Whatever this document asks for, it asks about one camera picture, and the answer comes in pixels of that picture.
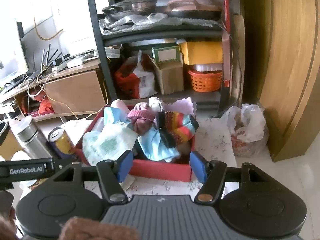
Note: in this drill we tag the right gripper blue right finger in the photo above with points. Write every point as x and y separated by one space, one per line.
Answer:
211 174

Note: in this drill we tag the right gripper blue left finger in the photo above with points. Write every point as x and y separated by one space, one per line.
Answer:
111 174

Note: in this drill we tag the green patterned white towel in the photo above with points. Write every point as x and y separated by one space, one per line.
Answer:
110 143

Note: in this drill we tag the light blue cloth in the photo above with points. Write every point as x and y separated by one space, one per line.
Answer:
150 143

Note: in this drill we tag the striped colourful knitted sock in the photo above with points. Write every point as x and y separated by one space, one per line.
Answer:
175 128

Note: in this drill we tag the pink knitted hat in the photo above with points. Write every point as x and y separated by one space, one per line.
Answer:
141 117

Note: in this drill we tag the yellow trash bin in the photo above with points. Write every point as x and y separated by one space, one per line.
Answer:
9 145

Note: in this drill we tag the red cardboard box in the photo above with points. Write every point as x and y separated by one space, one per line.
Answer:
178 171

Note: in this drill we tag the floral tablecloth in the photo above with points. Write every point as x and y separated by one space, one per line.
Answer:
212 141

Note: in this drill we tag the stainless steel thermos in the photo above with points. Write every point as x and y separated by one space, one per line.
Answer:
32 138

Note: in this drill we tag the blue yellow drink can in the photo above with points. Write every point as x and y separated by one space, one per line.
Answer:
61 143

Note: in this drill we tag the brown fuzzy sleeve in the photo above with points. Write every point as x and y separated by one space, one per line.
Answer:
80 228

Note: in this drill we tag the purple cloth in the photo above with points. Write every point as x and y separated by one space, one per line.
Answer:
185 106

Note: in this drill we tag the white plush toy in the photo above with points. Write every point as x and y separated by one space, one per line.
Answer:
156 104

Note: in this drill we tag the wooden tv stand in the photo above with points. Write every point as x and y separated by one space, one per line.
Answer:
76 91

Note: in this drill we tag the orange plastic basket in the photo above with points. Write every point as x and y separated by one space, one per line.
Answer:
205 82

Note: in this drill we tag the red white plastic bag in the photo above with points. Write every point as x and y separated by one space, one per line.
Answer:
136 77

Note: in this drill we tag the brown cardboard box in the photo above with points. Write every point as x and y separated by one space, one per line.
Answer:
169 76

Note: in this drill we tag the television screen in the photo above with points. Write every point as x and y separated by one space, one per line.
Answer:
13 63

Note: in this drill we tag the yellow box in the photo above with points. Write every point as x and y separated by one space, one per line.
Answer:
202 52

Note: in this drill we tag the green bordered box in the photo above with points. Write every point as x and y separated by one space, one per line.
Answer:
166 54

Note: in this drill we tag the black metal shelf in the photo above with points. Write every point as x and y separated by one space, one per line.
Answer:
174 27

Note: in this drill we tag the wooden cabinet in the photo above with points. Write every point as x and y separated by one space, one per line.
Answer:
282 71

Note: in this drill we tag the brown frying pan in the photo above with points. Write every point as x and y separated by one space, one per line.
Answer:
193 9

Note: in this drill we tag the metal pots on shelf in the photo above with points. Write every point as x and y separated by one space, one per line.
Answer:
131 5

